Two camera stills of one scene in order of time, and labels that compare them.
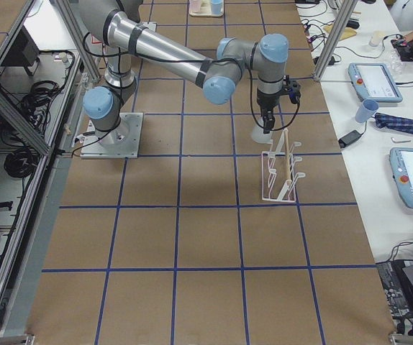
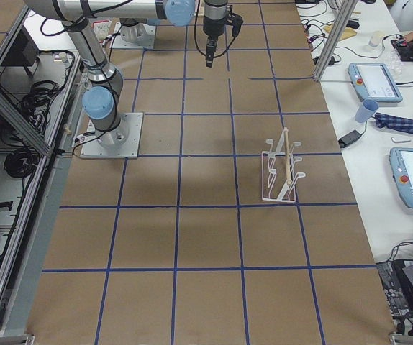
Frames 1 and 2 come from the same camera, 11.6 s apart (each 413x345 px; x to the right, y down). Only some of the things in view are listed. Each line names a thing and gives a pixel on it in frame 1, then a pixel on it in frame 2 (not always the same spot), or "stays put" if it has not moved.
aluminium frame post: [346, 12] stays put
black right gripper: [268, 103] -> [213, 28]
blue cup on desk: [367, 109] stays put
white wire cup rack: [278, 179] stays put
